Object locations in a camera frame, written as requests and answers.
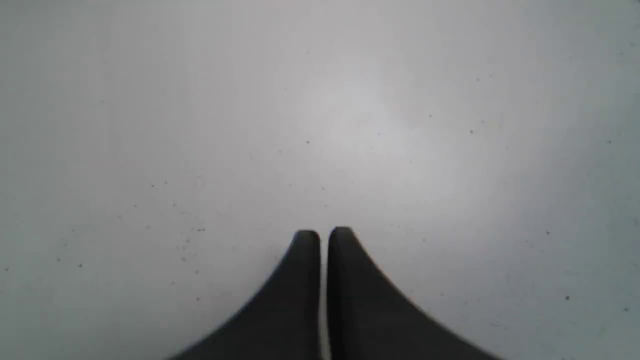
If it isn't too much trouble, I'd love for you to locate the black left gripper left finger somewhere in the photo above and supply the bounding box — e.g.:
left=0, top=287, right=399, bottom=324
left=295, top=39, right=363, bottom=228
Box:
left=174, top=230, right=322, bottom=360

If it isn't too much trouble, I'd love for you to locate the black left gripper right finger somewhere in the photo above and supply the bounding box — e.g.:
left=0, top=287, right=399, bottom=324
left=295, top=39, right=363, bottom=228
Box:
left=327, top=227, right=495, bottom=360

